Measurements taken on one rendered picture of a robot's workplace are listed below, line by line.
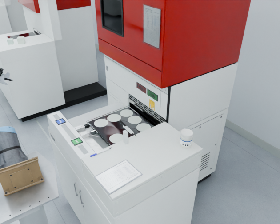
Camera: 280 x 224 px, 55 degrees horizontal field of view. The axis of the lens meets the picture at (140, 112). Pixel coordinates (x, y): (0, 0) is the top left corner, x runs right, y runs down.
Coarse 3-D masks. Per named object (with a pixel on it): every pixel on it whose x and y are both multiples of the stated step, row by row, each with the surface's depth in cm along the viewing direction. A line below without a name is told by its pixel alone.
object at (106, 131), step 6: (126, 108) 207; (108, 114) 200; (138, 114) 200; (108, 120) 194; (126, 120) 194; (144, 120) 194; (108, 126) 188; (114, 126) 188; (120, 126) 188; (132, 126) 188; (102, 132) 182; (108, 132) 182; (114, 132) 182; (120, 132) 182; (138, 132) 182; (108, 138) 176
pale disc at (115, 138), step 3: (114, 135) 179; (117, 135) 179; (120, 135) 179; (111, 138) 177; (114, 138) 177; (117, 138) 177; (120, 138) 177; (111, 141) 174; (114, 141) 174; (117, 141) 174
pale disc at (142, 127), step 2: (138, 124) 189; (140, 124) 189; (142, 124) 189; (144, 124) 189; (146, 124) 189; (148, 124) 189; (136, 126) 188; (138, 126) 188; (140, 126) 188; (142, 126) 188; (144, 126) 188; (146, 126) 188; (148, 126) 188; (150, 126) 188; (136, 128) 185; (138, 128) 185; (140, 128) 185; (142, 128) 185; (144, 128) 185; (146, 128) 185; (148, 128) 185; (140, 130) 184; (142, 130) 184; (144, 130) 184
